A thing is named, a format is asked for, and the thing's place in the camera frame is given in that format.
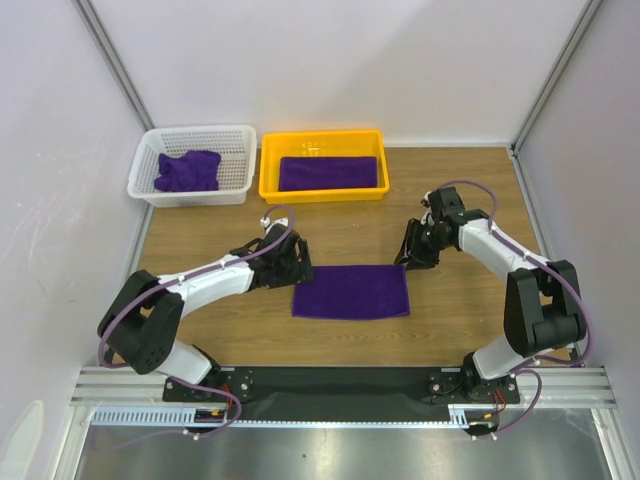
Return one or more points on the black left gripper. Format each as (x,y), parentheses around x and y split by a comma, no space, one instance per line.
(301,270)

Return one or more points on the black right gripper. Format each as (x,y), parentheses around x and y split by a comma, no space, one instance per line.
(420,245)

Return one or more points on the purple towel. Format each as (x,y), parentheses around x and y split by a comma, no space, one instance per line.
(195,171)
(353,293)
(327,173)

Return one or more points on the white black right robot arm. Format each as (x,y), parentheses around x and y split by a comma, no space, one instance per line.
(543,310)

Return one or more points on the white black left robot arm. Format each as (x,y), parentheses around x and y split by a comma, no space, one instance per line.
(142,322)

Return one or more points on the yellow plastic tray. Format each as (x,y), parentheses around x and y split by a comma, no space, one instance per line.
(327,143)

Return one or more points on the white perforated plastic basket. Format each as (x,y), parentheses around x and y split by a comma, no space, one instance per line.
(236,144)

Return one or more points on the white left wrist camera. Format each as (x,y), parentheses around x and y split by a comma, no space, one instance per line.
(268,224)

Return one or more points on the aluminium frame rail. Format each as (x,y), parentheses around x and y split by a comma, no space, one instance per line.
(562,388)

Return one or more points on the white slotted cable duct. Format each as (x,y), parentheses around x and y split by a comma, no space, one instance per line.
(455,417)

